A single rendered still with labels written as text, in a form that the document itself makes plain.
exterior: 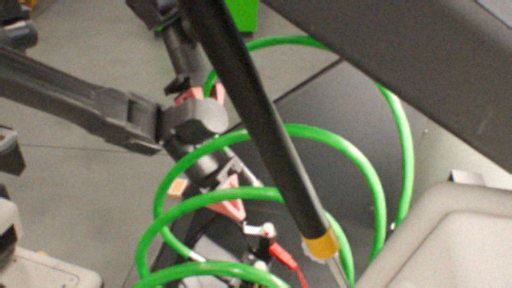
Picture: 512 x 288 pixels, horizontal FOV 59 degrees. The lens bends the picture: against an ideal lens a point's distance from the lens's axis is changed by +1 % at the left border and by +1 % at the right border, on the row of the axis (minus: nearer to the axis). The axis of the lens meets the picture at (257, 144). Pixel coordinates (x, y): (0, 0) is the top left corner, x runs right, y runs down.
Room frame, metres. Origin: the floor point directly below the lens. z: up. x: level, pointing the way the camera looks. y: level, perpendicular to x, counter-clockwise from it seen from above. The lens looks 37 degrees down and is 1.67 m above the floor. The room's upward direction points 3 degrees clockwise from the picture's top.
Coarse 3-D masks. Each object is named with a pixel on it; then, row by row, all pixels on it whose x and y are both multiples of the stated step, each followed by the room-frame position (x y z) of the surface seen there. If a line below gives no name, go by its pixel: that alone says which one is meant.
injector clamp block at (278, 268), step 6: (246, 252) 0.56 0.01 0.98; (246, 258) 0.55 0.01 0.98; (252, 258) 0.54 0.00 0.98; (252, 264) 0.53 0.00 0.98; (276, 264) 0.53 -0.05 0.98; (282, 264) 0.54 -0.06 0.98; (276, 270) 0.52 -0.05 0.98; (282, 270) 0.52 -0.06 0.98; (288, 270) 0.52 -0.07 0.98; (276, 276) 0.51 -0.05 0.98; (282, 276) 0.51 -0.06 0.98; (288, 276) 0.51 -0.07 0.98; (246, 282) 0.49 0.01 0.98; (288, 282) 0.50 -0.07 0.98
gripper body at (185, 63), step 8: (184, 48) 0.72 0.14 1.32; (192, 48) 0.74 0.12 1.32; (176, 56) 0.72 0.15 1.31; (184, 56) 0.71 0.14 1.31; (192, 56) 0.72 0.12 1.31; (200, 56) 0.73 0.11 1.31; (176, 64) 0.71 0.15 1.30; (184, 64) 0.70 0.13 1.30; (192, 64) 0.71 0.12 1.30; (200, 64) 0.71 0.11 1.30; (176, 72) 0.71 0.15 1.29; (184, 72) 0.70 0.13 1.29; (192, 72) 0.69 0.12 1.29; (200, 72) 0.70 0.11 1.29; (208, 72) 0.70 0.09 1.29; (176, 80) 0.67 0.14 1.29; (184, 80) 0.67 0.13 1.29; (216, 80) 0.74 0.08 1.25; (168, 88) 0.68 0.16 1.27; (176, 88) 0.69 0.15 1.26
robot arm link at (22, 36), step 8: (8, 24) 0.92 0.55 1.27; (16, 24) 0.93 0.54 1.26; (24, 24) 0.95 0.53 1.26; (8, 32) 0.90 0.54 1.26; (16, 32) 0.91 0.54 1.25; (24, 32) 0.93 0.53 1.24; (16, 40) 0.91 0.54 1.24; (24, 40) 0.92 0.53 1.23; (16, 48) 0.91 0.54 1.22; (24, 48) 0.93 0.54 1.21
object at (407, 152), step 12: (276, 36) 0.60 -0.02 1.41; (288, 36) 0.59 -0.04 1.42; (300, 36) 0.58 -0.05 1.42; (252, 48) 0.61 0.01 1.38; (324, 48) 0.55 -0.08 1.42; (204, 84) 0.66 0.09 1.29; (204, 96) 0.66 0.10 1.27; (384, 96) 0.51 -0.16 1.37; (396, 96) 0.50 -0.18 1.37; (396, 108) 0.50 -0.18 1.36; (396, 120) 0.49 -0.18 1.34; (408, 132) 0.49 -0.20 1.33; (408, 144) 0.48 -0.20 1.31; (408, 156) 0.48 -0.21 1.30; (408, 168) 0.48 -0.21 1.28; (408, 180) 0.47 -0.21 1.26; (408, 192) 0.47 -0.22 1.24; (408, 204) 0.47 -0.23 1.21; (396, 216) 0.48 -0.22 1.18
